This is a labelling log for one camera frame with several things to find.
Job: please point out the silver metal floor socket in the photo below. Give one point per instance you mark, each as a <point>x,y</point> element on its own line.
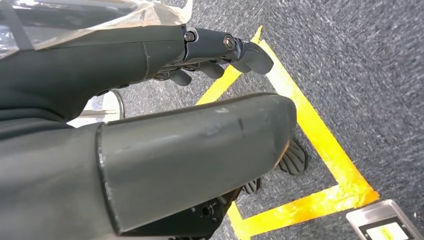
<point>381,228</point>

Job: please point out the black robot leg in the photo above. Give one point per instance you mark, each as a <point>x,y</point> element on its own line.
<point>198,218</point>

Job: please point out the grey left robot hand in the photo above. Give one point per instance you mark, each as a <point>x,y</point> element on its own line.
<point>49,172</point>

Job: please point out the clear plastic film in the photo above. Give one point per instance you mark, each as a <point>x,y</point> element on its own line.
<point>159,13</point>

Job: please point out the white disc with chrome rim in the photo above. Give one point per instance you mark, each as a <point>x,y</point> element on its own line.
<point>106,106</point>

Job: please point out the yellow floor tape outline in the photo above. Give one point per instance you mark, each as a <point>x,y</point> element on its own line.
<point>331,155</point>

